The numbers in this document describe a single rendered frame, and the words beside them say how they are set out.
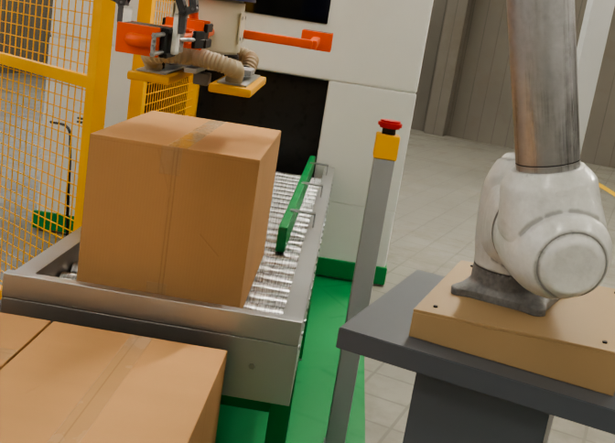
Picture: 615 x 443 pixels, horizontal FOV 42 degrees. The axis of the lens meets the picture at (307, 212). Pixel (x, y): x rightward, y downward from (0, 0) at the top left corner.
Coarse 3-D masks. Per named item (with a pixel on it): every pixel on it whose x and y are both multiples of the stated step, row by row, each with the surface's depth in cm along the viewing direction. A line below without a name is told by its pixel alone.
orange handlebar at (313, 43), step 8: (192, 32) 164; (248, 32) 199; (256, 32) 199; (128, 40) 133; (136, 40) 133; (144, 40) 133; (264, 40) 199; (272, 40) 199; (280, 40) 199; (288, 40) 199; (296, 40) 199; (304, 40) 199; (312, 40) 200; (312, 48) 200
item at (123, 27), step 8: (120, 24) 134; (128, 24) 134; (136, 24) 134; (144, 24) 137; (152, 24) 140; (120, 32) 134; (128, 32) 134; (136, 32) 134; (144, 32) 134; (152, 32) 134; (120, 40) 134; (120, 48) 135; (128, 48) 135; (136, 48) 135; (144, 48) 135
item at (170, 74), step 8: (168, 64) 204; (128, 72) 183; (136, 72) 183; (144, 72) 184; (152, 72) 185; (160, 72) 185; (168, 72) 188; (176, 72) 193; (184, 72) 199; (136, 80) 184; (144, 80) 183; (152, 80) 183; (160, 80) 183; (168, 80) 183; (176, 80) 190
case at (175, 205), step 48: (96, 144) 184; (144, 144) 184; (192, 144) 191; (240, 144) 202; (96, 192) 187; (144, 192) 186; (192, 192) 185; (240, 192) 185; (96, 240) 189; (144, 240) 188; (192, 240) 188; (240, 240) 187; (144, 288) 191; (192, 288) 190; (240, 288) 190
